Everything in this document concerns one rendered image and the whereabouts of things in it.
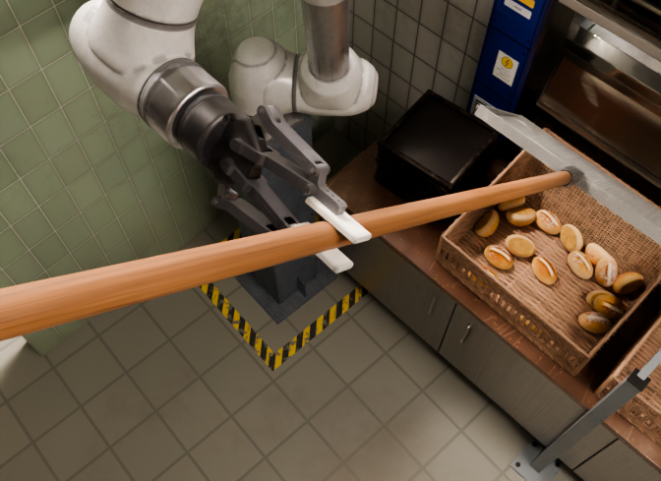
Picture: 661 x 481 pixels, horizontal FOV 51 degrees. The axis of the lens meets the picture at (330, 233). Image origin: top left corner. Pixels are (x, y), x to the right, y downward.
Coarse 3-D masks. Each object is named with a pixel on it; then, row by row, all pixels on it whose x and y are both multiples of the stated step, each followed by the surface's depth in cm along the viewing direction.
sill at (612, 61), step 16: (576, 32) 193; (576, 48) 192; (592, 48) 190; (608, 48) 190; (592, 64) 192; (608, 64) 188; (624, 64) 187; (640, 64) 187; (624, 80) 187; (640, 80) 184; (656, 80) 184; (656, 96) 183
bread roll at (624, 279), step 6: (618, 276) 216; (624, 276) 214; (630, 276) 213; (636, 276) 214; (642, 276) 215; (618, 282) 214; (624, 282) 213; (630, 282) 213; (636, 282) 214; (642, 282) 215; (618, 288) 214; (624, 288) 214; (630, 288) 215; (636, 288) 216
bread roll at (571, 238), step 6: (564, 228) 225; (570, 228) 223; (576, 228) 223; (564, 234) 224; (570, 234) 222; (576, 234) 221; (564, 240) 224; (570, 240) 222; (576, 240) 220; (582, 240) 221; (570, 246) 222; (576, 246) 220
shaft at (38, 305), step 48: (480, 192) 103; (528, 192) 122; (240, 240) 58; (288, 240) 62; (336, 240) 69; (0, 288) 41; (48, 288) 42; (96, 288) 45; (144, 288) 48; (0, 336) 39
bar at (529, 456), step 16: (656, 352) 166; (624, 384) 168; (640, 384) 166; (608, 400) 179; (624, 400) 173; (592, 416) 190; (608, 416) 184; (576, 432) 204; (528, 448) 251; (544, 448) 251; (560, 448) 219; (512, 464) 248; (528, 464) 248; (544, 464) 237; (560, 464) 248; (528, 480) 245; (544, 480) 245
